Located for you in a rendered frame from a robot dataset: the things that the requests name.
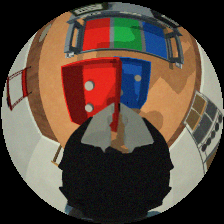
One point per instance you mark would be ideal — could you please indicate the red bin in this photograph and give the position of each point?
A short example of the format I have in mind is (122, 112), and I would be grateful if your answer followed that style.
(103, 71)

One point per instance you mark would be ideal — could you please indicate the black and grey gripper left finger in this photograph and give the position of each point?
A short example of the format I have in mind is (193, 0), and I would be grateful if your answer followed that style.
(95, 131)

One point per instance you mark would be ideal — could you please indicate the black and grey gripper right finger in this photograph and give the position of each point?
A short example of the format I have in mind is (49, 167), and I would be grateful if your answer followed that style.
(139, 132)

